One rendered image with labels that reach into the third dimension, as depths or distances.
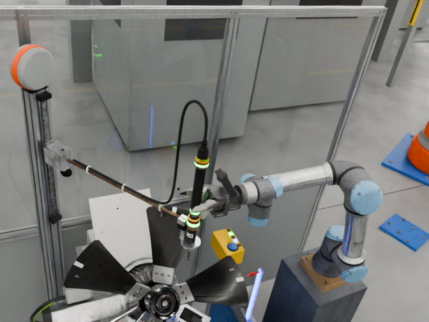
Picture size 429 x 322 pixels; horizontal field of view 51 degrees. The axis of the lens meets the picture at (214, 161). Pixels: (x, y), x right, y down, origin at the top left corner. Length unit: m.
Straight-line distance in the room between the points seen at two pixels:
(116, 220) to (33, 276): 0.77
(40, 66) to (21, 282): 1.26
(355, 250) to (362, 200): 0.30
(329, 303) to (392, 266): 1.90
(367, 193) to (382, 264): 2.35
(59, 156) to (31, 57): 0.38
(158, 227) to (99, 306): 0.37
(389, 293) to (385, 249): 0.49
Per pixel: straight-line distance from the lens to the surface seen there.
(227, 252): 2.13
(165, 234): 1.76
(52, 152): 1.80
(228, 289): 1.85
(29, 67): 1.69
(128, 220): 1.94
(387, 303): 3.74
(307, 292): 2.18
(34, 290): 2.65
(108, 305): 1.85
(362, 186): 1.70
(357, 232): 1.86
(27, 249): 2.42
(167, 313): 1.74
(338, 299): 2.22
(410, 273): 4.07
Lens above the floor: 2.60
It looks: 35 degrees down
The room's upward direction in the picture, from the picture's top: 9 degrees clockwise
